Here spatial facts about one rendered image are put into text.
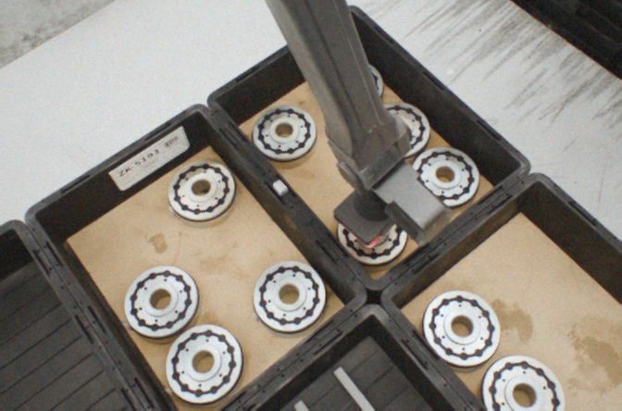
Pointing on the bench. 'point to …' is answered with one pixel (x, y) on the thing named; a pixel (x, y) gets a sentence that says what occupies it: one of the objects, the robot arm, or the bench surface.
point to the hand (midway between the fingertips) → (372, 228)
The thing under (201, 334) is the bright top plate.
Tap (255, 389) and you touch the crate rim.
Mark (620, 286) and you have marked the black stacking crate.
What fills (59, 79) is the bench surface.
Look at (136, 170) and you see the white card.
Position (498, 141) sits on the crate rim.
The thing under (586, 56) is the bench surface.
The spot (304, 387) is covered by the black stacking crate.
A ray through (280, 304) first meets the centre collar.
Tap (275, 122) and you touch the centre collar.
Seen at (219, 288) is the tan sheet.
